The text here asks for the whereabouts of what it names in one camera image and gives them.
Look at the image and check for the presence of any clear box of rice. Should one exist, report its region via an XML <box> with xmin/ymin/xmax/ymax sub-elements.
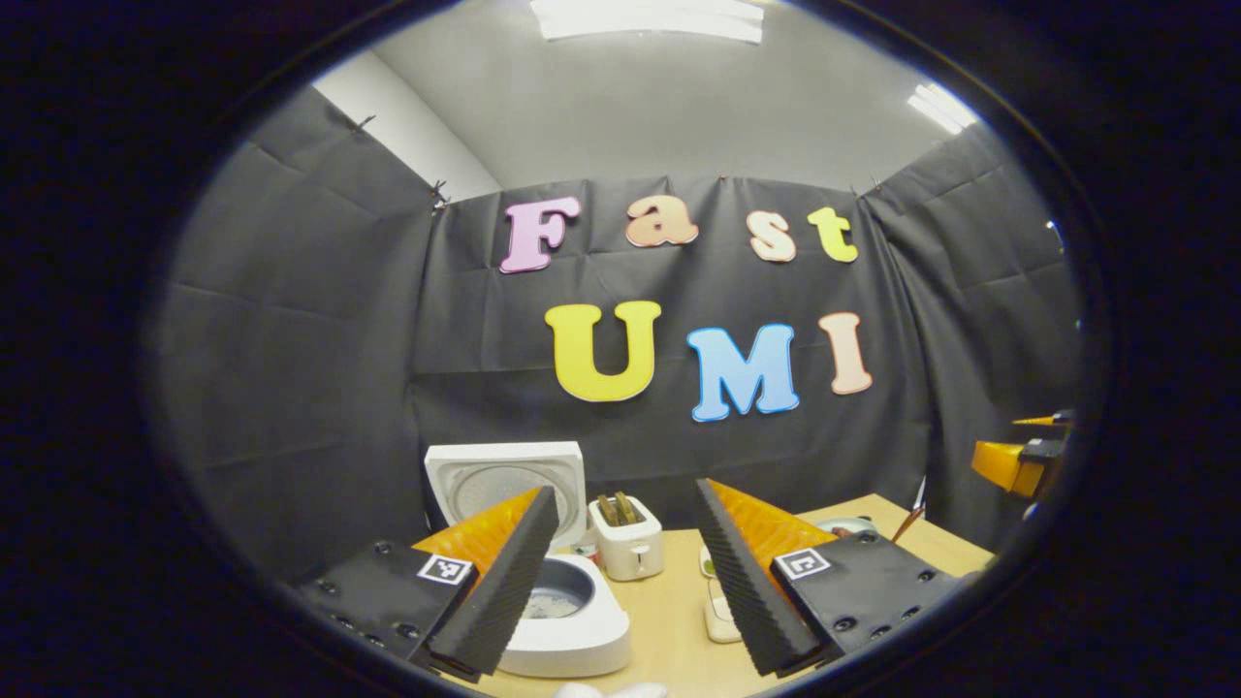
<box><xmin>704</xmin><ymin>577</ymin><xmax>745</xmax><ymax>645</ymax></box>

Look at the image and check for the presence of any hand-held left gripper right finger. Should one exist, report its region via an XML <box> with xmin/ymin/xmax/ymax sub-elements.
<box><xmin>693</xmin><ymin>477</ymin><xmax>971</xmax><ymax>678</ymax></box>

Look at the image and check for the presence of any black backdrop cloth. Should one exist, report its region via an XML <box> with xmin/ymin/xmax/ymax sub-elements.
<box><xmin>150</xmin><ymin>85</ymin><xmax>1082</xmax><ymax>583</ymax></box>

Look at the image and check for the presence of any white toaster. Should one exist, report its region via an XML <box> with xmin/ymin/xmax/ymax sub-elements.
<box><xmin>589</xmin><ymin>494</ymin><xmax>665</xmax><ymax>583</ymax></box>

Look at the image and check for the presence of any white rice cooker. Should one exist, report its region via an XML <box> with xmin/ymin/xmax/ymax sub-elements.
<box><xmin>425</xmin><ymin>441</ymin><xmax>631</xmax><ymax>678</ymax></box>

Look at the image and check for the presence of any small ceiling light panel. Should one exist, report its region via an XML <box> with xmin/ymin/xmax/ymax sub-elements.
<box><xmin>908</xmin><ymin>82</ymin><xmax>980</xmax><ymax>135</ymax></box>

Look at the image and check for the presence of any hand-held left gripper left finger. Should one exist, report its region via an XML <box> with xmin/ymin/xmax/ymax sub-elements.
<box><xmin>296</xmin><ymin>485</ymin><xmax>561</xmax><ymax>680</ymax></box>

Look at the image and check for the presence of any large ceiling light panel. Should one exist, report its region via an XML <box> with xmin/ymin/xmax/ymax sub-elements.
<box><xmin>530</xmin><ymin>0</ymin><xmax>767</xmax><ymax>45</ymax></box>

